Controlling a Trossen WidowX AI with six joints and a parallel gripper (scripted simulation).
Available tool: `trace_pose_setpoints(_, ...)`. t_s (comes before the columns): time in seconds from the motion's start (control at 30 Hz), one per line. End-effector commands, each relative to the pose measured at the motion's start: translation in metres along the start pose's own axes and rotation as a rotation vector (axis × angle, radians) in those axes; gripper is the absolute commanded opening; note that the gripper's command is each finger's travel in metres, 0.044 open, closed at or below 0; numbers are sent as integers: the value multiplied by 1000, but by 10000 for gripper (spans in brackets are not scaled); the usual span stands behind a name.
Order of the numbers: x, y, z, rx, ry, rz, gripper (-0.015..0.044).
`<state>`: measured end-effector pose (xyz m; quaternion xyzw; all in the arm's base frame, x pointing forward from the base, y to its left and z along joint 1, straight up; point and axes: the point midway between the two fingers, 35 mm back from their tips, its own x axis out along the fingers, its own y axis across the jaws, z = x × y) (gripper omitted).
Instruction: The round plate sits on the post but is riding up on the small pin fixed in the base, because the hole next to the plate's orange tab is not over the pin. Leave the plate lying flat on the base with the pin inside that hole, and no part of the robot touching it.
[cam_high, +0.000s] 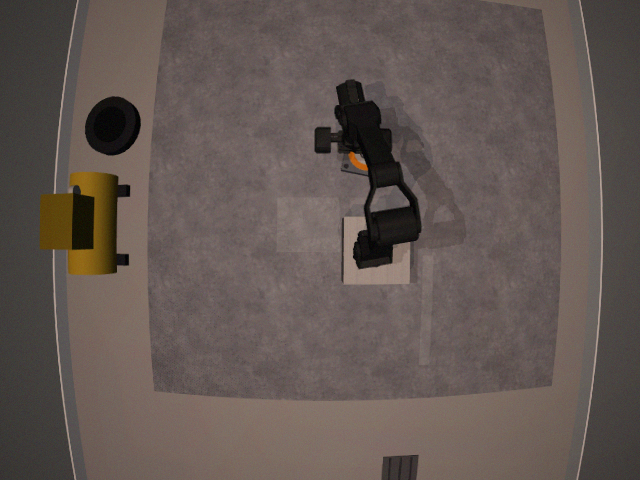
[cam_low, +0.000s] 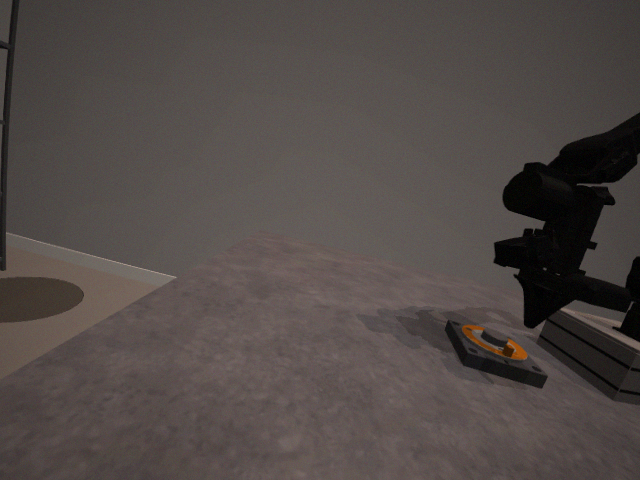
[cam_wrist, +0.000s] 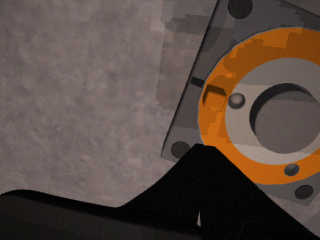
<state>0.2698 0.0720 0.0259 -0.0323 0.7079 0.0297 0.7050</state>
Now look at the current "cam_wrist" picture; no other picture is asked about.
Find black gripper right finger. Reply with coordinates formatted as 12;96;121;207
200;145;320;240

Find orange and grey round plate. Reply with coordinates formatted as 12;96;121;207
197;25;320;184

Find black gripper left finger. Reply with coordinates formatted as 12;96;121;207
0;144;208;240

